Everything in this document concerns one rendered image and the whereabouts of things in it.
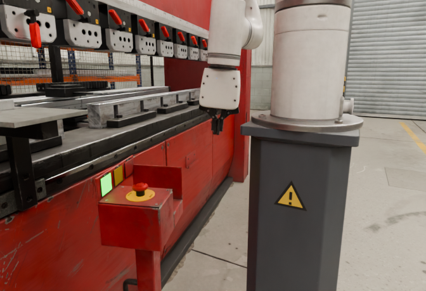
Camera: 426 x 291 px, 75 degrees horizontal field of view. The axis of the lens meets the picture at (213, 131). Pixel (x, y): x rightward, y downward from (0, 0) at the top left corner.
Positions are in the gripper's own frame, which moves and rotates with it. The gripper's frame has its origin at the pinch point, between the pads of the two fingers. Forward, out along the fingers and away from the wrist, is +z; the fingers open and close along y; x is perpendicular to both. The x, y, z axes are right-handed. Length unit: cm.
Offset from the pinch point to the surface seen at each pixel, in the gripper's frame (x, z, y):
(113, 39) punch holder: 34, -23, -48
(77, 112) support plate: -15.3, -2.6, -30.2
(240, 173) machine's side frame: 193, 85, 2
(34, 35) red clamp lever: -4, -20, -50
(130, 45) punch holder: 45, -22, -47
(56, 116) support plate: -20.9, -2.5, -31.0
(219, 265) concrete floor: 67, 95, -1
